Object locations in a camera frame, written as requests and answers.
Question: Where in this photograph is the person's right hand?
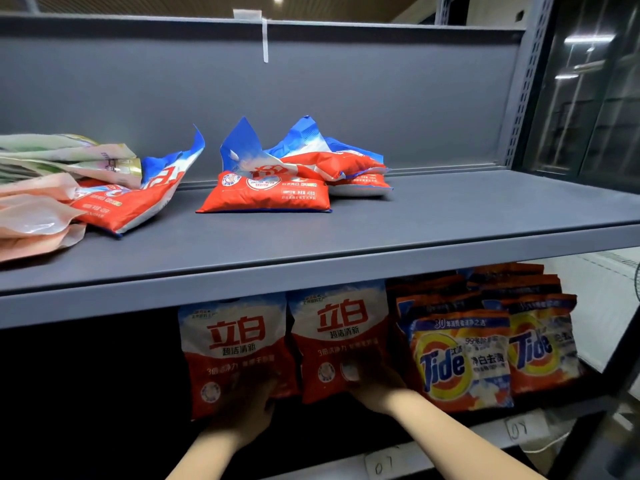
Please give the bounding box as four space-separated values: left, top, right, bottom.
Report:
344 355 409 416

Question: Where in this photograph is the person's left hand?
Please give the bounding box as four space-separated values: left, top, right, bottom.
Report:
201 373 279 449

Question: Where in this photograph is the red white detergent bag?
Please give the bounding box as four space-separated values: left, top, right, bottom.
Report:
69 126 206 239
327 172 394 198
264 115 389 182
287 280 397 405
178 293 301 421
195 117 332 214

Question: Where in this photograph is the person's right forearm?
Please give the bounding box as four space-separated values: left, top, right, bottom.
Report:
385 389 547 480

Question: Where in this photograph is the person's left forearm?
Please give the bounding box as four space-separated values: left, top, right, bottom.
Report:
166 431 242 480

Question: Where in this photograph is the white paper shelf label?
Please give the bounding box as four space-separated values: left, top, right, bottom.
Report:
504 411 551 443
364 447 407 478

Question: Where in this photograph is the stack of orange detergent packets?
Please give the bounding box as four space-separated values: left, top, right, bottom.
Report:
387 262 586 413

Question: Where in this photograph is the grey metal shelf rack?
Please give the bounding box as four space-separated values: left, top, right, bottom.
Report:
0 0 640 480

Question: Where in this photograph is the pink plastic pouch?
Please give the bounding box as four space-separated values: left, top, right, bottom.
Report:
0 195 87 239
0 224 88 263
0 173 81 200

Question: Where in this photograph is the cream pouch with gold cap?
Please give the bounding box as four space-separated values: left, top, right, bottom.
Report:
0 143 144 190

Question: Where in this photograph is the green white pouch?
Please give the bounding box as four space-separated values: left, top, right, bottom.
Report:
0 133 100 154

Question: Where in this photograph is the white tape strip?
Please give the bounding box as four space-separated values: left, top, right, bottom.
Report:
232 9 271 64

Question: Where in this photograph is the dark glass door cabinet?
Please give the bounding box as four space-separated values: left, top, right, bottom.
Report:
514 0 640 194

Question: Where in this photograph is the white cable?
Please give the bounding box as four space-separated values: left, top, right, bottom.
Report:
520 431 572 454

